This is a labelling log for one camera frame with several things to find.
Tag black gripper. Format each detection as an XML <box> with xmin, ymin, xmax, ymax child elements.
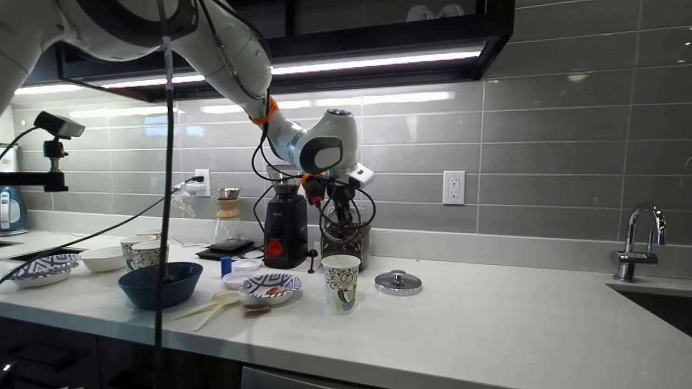
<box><xmin>327</xmin><ymin>180</ymin><xmax>359</xmax><ymax>226</ymax></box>

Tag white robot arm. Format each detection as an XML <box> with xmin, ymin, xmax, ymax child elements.
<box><xmin>0</xmin><ymin>0</ymin><xmax>362</xmax><ymax>185</ymax></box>

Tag glass jar with coffee beans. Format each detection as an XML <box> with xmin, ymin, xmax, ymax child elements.
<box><xmin>320</xmin><ymin>220</ymin><xmax>369</xmax><ymax>271</ymax></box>

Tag black coffee grinder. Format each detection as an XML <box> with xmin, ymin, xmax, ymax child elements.
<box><xmin>265</xmin><ymin>185</ymin><xmax>307</xmax><ymax>269</ymax></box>

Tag patterned paper cup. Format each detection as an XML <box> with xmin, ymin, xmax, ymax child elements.
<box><xmin>322</xmin><ymin>256</ymin><xmax>362</xmax><ymax>313</ymax></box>

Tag glass pour-over coffee maker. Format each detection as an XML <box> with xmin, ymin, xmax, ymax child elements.
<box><xmin>214</xmin><ymin>187</ymin><xmax>240</xmax><ymax>244</ymax></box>

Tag silver jar lid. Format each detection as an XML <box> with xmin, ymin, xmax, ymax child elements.
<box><xmin>375</xmin><ymin>271</ymin><xmax>421</xmax><ymax>297</ymax></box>

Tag blue patterned paper plate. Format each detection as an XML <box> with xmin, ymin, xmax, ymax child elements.
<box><xmin>240</xmin><ymin>273</ymin><xmax>302</xmax><ymax>308</ymax></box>

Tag black kitchen scale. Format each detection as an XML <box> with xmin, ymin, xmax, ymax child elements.
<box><xmin>196</xmin><ymin>241</ymin><xmax>255</xmax><ymax>263</ymax></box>

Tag small blue cylinder cap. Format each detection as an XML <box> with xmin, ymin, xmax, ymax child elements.
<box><xmin>220</xmin><ymin>257</ymin><xmax>233</xmax><ymax>277</ymax></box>

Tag white round lid right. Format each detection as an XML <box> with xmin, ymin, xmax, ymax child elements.
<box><xmin>220</xmin><ymin>273</ymin><xmax>249</xmax><ymax>290</ymax></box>

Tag black overhead cabinet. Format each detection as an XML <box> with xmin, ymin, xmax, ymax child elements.
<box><xmin>67</xmin><ymin>0</ymin><xmax>515</xmax><ymax>95</ymax></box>

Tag wooden disposable cutlery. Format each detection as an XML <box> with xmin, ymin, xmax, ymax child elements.
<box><xmin>181</xmin><ymin>292</ymin><xmax>240</xmax><ymax>331</ymax></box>

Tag patterned ceramic mug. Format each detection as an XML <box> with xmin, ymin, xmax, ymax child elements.
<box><xmin>121</xmin><ymin>239</ymin><xmax>163</xmax><ymax>271</ymax></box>

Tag dark blue bowl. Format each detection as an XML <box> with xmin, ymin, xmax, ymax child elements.
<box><xmin>120</xmin><ymin>263</ymin><xmax>204</xmax><ymax>311</ymax></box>

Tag white small bowl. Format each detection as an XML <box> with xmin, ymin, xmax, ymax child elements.
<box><xmin>80</xmin><ymin>247</ymin><xmax>125</xmax><ymax>273</ymax></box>

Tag chrome kitchen faucet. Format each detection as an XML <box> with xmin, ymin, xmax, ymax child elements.
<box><xmin>613</xmin><ymin>203</ymin><xmax>666</xmax><ymax>283</ymax></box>

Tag blue patterned bowl far left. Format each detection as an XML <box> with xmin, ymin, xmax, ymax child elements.
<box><xmin>12</xmin><ymin>254</ymin><xmax>79</xmax><ymax>290</ymax></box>

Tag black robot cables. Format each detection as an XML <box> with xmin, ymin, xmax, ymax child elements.
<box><xmin>249</xmin><ymin>121</ymin><xmax>378</xmax><ymax>252</ymax></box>

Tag white light switch plate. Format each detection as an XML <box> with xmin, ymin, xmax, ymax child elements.
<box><xmin>441</xmin><ymin>172</ymin><xmax>466</xmax><ymax>206</ymax></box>

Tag white wall outlet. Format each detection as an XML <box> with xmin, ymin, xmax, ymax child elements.
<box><xmin>191</xmin><ymin>169</ymin><xmax>211</xmax><ymax>198</ymax></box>

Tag black power cord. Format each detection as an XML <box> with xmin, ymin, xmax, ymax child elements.
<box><xmin>0</xmin><ymin>173</ymin><xmax>208</xmax><ymax>288</ymax></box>

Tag black camera on mount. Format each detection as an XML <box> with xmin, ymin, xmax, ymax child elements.
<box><xmin>0</xmin><ymin>111</ymin><xmax>84</xmax><ymax>193</ymax></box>

